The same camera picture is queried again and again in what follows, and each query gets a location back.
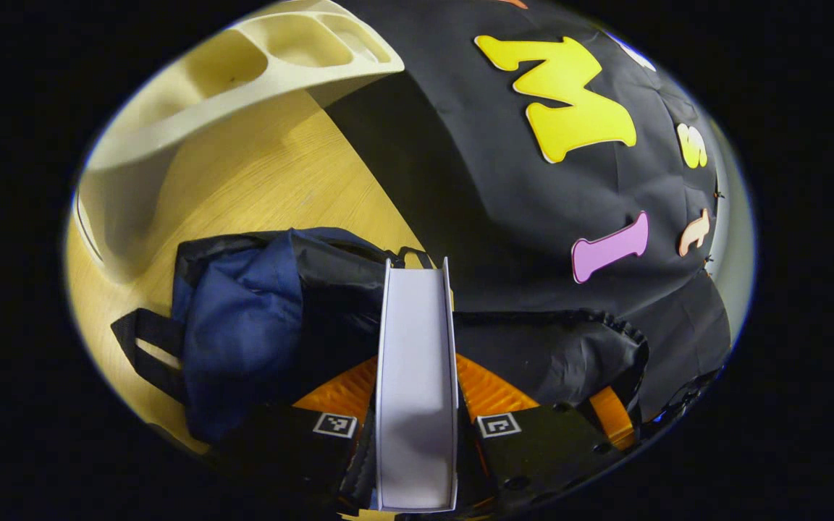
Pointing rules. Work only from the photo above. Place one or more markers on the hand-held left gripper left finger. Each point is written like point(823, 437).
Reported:
point(279, 449)

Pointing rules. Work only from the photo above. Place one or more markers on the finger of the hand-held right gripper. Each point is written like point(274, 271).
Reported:
point(612, 420)

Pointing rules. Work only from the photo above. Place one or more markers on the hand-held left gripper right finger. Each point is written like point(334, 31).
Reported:
point(547, 449)

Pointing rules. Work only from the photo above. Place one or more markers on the blue schoolbag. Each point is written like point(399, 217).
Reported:
point(243, 333)

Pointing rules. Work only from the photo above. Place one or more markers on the white book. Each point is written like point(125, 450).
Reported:
point(417, 376)

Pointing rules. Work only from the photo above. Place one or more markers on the white plastic bookshelf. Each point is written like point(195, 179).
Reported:
point(243, 79)

